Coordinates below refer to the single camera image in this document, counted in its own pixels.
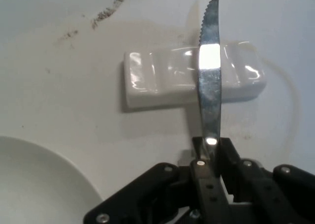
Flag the white ceramic cutlery rest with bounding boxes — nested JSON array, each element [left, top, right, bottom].
[[123, 40, 266, 111]]

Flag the white round ceramic plate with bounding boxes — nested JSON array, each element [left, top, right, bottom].
[[0, 135, 102, 224]]

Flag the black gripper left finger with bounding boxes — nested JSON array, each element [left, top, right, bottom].
[[83, 136, 231, 224]]

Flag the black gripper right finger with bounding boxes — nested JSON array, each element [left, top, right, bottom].
[[215, 137, 315, 224]]

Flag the serrated steel table knife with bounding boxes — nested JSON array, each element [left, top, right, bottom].
[[196, 0, 222, 162]]

